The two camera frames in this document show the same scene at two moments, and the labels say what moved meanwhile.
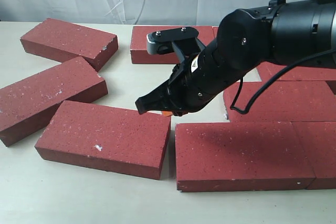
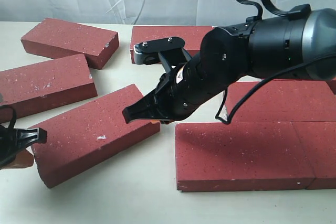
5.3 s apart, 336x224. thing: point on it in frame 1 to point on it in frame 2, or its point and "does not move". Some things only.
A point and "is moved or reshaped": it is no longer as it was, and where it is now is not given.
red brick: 28,107 is moved or reshaped
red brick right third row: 285,101 does not move
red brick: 318,139 does not move
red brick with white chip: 108,138 is moved or reshaped
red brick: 237,156 does not move
